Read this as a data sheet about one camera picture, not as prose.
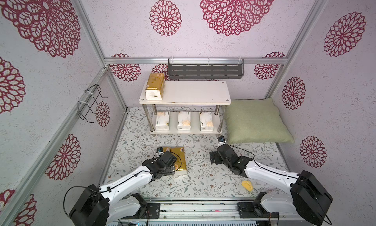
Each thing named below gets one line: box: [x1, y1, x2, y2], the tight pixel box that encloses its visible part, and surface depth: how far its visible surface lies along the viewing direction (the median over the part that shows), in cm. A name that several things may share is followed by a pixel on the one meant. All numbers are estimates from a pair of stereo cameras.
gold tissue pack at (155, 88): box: [144, 73, 165, 101], surface depth 77 cm
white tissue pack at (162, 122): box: [155, 111, 170, 131], surface depth 101 cm
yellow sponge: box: [241, 180, 254, 192], surface depth 82 cm
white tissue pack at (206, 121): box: [199, 111, 214, 132], surface depth 99 cm
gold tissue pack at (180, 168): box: [169, 146, 188, 176], surface depth 87 cm
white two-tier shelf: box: [139, 80, 232, 135], surface depth 88 cm
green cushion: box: [224, 98, 295, 145], surface depth 96 cm
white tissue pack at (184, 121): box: [177, 111, 191, 131], surface depth 99 cm
